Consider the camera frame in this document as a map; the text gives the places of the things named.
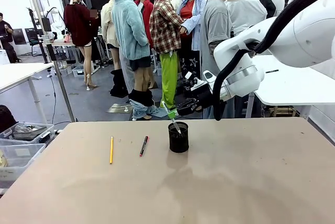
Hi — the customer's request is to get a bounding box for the mannequin in red jacket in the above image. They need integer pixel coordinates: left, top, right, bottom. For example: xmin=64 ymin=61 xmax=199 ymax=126
xmin=134 ymin=0 xmax=155 ymax=90

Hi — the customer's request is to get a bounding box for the black bag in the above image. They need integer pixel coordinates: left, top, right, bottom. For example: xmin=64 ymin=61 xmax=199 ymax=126
xmin=0 ymin=104 xmax=18 ymax=133

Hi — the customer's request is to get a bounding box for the mannequin in cream jacket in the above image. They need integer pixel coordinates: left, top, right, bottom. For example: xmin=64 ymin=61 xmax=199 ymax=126
xmin=100 ymin=0 xmax=121 ymax=73

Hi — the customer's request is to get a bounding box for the person in white shirt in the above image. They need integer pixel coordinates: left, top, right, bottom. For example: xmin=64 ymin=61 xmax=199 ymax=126
xmin=225 ymin=0 xmax=269 ymax=37

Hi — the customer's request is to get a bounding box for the mannequin in maroon sweater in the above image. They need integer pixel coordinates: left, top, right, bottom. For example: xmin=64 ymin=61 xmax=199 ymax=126
xmin=63 ymin=0 xmax=102 ymax=92

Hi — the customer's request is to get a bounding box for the clear plastic bin with tools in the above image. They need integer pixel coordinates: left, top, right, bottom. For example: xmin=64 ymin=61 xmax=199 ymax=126
xmin=0 ymin=121 xmax=55 ymax=145

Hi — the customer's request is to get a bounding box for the mannequin in blue shirt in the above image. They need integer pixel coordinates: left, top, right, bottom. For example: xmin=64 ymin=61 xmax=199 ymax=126
xmin=176 ymin=0 xmax=207 ymax=52

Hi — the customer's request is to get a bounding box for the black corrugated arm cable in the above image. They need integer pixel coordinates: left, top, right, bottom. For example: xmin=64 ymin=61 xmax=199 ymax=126
xmin=212 ymin=0 xmax=335 ymax=122

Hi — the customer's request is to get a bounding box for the clear empty plastic bin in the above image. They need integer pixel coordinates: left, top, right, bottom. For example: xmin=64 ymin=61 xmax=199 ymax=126
xmin=0 ymin=142 xmax=47 ymax=182

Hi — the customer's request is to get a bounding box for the person in grey t-shirt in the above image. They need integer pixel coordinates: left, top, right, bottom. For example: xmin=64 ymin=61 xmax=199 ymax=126
xmin=199 ymin=0 xmax=236 ymax=120

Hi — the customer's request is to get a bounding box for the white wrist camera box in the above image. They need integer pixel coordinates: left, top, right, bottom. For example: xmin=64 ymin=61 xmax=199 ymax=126
xmin=203 ymin=70 xmax=218 ymax=84

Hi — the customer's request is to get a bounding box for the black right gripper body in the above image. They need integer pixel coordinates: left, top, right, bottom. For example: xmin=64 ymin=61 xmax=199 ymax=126
xmin=192 ymin=85 xmax=215 ymax=110

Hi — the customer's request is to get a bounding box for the mannequin in light blue fleece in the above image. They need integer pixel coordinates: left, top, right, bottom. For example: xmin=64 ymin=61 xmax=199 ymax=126
xmin=111 ymin=0 xmax=158 ymax=121

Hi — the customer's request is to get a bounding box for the grey white pen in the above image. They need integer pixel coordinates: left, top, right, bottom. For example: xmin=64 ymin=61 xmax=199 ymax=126
xmin=161 ymin=100 xmax=182 ymax=134

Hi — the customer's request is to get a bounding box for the white table with white legs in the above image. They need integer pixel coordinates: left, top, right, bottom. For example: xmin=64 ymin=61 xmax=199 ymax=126
xmin=0 ymin=62 xmax=55 ymax=125

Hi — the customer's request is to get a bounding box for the person in dark clothes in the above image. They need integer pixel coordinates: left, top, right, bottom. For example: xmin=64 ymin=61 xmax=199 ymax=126
xmin=0 ymin=12 xmax=19 ymax=63

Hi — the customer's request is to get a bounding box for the black marker with red cap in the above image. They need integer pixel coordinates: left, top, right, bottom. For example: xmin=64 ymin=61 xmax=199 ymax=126
xmin=139 ymin=136 xmax=149 ymax=158

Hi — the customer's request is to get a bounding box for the grey metal pole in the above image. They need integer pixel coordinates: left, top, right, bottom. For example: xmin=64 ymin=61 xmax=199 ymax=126
xmin=25 ymin=0 xmax=77 ymax=123

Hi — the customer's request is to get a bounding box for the white rounded table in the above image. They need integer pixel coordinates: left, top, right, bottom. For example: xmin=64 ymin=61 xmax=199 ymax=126
xmin=251 ymin=54 xmax=335 ymax=119

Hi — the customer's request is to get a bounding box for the black office chair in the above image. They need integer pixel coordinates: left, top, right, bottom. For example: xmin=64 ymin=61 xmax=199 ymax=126
xmin=24 ymin=27 xmax=43 ymax=57

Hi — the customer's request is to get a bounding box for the black mesh pen holder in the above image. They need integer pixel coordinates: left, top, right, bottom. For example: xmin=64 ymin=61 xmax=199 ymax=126
xmin=167 ymin=121 xmax=190 ymax=154

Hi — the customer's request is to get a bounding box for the mannequin in plaid hooded shirt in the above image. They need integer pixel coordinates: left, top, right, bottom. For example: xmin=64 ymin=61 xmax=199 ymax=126
xmin=149 ymin=0 xmax=184 ymax=110

